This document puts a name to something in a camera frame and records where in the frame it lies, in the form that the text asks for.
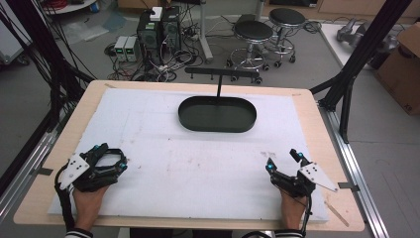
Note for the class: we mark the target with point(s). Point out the aluminium rail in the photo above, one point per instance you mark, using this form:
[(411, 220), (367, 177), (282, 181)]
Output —
[(356, 175), (23, 178)]

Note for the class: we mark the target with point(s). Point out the round white table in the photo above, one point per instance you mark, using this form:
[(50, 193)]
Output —
[(71, 6)]

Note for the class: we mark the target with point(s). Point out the person's right hand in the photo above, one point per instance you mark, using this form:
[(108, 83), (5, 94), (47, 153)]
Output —
[(292, 211)]

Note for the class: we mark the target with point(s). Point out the black oval tray hanger stand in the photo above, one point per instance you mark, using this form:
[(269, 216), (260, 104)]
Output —
[(216, 115)]

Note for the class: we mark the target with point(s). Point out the grey robot part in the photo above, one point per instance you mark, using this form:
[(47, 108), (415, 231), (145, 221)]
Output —
[(351, 31)]

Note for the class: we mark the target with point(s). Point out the grey equipment case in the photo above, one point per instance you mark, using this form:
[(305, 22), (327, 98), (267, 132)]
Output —
[(11, 43)]

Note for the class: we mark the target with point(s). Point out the small white box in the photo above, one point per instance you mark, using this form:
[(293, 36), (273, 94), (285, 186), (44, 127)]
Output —
[(156, 14)]

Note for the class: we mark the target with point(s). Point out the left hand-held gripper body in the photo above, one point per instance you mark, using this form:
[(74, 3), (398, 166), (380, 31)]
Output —
[(79, 172)]

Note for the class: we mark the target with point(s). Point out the white foam mat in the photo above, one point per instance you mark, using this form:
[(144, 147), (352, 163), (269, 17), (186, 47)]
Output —
[(198, 172)]

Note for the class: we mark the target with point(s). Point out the black tape piece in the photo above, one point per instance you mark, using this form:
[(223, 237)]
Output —
[(348, 187), (45, 171)]

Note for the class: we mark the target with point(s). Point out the person's left hand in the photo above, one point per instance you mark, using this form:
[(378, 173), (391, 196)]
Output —
[(88, 206)]

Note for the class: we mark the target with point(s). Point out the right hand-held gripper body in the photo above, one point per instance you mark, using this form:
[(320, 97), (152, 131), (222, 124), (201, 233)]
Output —
[(302, 181)]

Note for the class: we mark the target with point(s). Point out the black computer tower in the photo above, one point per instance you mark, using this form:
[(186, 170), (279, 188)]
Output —
[(172, 31), (149, 39)]

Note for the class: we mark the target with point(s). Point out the grey desk leg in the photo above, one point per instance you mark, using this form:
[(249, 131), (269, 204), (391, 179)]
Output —
[(204, 36)]

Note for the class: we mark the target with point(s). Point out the grey bench power supply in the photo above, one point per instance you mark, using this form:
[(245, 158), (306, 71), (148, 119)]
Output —
[(120, 48), (131, 49)]

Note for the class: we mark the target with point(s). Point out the brown cardboard box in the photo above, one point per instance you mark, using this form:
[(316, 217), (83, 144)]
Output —
[(401, 72)]

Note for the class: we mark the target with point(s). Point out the black metal frame post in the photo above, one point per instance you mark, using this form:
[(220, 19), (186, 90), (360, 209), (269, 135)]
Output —
[(360, 53), (46, 53)]

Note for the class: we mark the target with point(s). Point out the thin wooden stick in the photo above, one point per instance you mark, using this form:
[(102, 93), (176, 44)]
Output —
[(336, 214)]

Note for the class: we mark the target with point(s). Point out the black round stool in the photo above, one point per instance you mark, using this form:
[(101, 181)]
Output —
[(253, 31), (286, 16)]

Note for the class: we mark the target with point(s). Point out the white side table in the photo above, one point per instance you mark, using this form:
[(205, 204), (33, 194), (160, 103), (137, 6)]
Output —
[(336, 43)]

